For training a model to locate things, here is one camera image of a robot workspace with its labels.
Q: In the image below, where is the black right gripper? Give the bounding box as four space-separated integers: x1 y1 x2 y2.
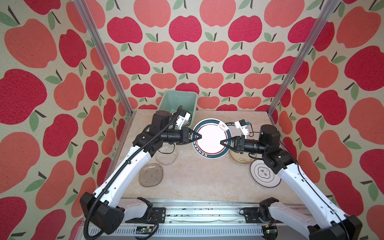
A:
220 135 270 158

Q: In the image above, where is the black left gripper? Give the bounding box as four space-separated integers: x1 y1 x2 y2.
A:
161 127 202 145

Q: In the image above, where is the large green red ring plate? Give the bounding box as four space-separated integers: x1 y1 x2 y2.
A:
193 118 233 159

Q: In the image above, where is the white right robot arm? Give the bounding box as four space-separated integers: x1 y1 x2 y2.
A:
221 125 363 240

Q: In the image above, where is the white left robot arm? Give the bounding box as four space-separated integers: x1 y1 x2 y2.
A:
80 106 202 240

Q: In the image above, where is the light green plastic bin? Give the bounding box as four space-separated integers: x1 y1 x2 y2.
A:
158 90 198 123

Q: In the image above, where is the beige speckled ceramic plate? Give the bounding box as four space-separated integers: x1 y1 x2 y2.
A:
229 151 255 164

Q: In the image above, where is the white plate black flower outline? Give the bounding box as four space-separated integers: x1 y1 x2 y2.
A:
250 160 282 188

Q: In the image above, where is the grey glass plate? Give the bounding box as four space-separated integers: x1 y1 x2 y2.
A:
139 163 164 188

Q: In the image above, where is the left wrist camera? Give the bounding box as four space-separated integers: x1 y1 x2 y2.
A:
176 110 192 130

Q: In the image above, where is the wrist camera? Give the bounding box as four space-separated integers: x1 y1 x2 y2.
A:
235 120 250 136
176 110 192 130

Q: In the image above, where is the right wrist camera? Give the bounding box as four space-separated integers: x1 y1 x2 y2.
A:
235 120 250 136

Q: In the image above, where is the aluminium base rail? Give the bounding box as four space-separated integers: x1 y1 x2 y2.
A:
100 199 317 240

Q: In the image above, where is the left aluminium frame post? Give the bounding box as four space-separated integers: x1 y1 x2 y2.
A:
73 0 133 116

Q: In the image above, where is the aluminium frame post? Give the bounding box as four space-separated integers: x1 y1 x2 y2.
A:
267 0 340 118
73 0 133 116

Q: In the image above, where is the right aluminium frame post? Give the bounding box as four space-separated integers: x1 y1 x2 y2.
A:
267 0 340 118

